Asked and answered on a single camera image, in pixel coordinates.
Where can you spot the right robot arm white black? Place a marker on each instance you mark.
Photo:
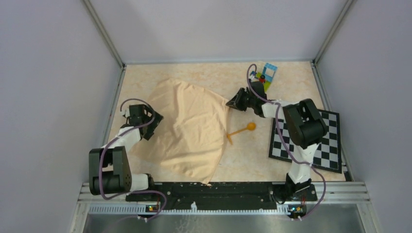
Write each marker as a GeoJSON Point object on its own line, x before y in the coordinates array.
{"type": "Point", "coordinates": [305, 126]}

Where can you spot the peach cloth napkin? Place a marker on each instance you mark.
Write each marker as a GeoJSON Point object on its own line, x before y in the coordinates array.
{"type": "Point", "coordinates": [191, 138]}

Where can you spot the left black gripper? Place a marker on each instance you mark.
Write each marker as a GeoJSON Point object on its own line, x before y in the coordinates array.
{"type": "Point", "coordinates": [156, 121]}

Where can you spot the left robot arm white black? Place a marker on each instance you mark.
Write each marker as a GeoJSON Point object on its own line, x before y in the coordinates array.
{"type": "Point", "coordinates": [109, 169]}

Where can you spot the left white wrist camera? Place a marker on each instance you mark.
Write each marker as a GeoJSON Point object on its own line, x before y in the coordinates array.
{"type": "Point", "coordinates": [125, 112]}

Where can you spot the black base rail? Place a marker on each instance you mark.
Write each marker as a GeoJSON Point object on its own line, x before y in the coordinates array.
{"type": "Point", "coordinates": [224, 195]}

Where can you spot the black white checkerboard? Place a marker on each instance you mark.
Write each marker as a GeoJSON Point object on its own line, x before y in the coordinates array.
{"type": "Point", "coordinates": [328, 155]}

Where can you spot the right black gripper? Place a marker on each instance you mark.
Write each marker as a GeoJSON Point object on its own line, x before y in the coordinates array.
{"type": "Point", "coordinates": [235, 102]}

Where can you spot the colourful toy brick model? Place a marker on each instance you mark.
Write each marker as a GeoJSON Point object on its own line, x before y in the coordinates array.
{"type": "Point", "coordinates": [263, 73]}

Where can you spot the orange plastic knife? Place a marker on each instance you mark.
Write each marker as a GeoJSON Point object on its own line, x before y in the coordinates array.
{"type": "Point", "coordinates": [229, 139]}

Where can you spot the aluminium frame profile front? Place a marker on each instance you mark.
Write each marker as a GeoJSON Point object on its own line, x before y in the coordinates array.
{"type": "Point", "coordinates": [338, 193]}

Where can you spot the orange plastic spoon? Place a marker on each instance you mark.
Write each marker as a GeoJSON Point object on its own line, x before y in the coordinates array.
{"type": "Point", "coordinates": [251, 126]}

